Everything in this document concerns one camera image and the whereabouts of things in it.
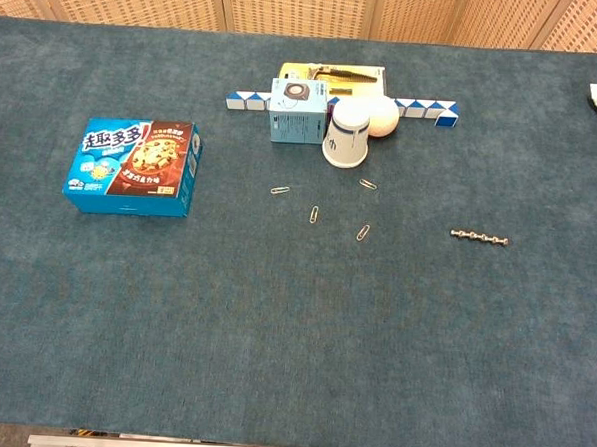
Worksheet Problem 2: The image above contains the small metal chain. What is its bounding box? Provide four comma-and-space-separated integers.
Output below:
449, 227, 513, 247

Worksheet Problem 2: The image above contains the white paper cup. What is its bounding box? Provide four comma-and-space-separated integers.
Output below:
320, 100, 372, 170

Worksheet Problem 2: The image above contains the light blue speaker box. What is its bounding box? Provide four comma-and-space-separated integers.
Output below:
267, 77, 330, 147

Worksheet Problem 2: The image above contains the cream white ball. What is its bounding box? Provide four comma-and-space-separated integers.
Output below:
360, 95, 402, 140

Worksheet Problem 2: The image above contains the yellow razor blister pack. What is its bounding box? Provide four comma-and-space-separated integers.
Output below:
277, 59, 389, 100

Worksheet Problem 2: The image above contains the blue chocolate chip cookie box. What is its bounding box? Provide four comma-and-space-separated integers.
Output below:
60, 115, 206, 220

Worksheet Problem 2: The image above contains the blue white snake puzzle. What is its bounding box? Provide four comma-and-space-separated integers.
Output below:
224, 88, 459, 129

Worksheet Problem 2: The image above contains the woven bamboo folding screen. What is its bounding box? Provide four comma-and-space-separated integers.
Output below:
0, 0, 597, 54

